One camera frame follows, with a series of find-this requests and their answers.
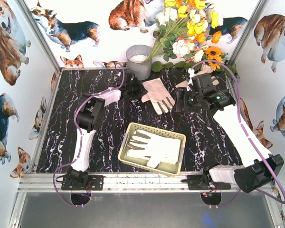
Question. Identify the aluminium front frame rail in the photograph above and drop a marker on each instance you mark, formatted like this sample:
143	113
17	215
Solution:
114	182

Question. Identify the beige plastic storage basket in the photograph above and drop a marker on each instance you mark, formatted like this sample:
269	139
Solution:
163	168

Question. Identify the artificial flower bouquet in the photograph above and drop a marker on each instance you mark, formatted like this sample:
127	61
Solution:
185	29

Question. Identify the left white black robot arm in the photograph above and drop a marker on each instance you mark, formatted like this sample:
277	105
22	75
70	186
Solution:
88	118

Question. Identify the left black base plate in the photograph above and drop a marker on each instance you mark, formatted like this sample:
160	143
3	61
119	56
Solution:
91	182

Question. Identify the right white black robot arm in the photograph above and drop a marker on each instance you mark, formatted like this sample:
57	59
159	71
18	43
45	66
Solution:
259	166

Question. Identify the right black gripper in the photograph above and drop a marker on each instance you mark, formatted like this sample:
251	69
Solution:
180	101

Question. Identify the white glove green fingertips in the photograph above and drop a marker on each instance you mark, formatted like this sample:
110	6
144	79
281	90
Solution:
153	148

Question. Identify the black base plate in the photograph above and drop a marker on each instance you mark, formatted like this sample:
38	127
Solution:
202	182
91	182

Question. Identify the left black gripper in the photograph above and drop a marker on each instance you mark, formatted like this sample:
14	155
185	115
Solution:
131	88

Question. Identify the small sunflower pot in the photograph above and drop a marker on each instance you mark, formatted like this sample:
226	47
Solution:
215	53

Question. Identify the grey cuffed glove back right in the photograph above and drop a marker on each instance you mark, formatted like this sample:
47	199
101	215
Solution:
184	84

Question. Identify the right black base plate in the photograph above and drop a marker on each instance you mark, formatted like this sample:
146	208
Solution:
202	182

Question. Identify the grey metal bucket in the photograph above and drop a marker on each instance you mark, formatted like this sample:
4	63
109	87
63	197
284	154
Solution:
138	61

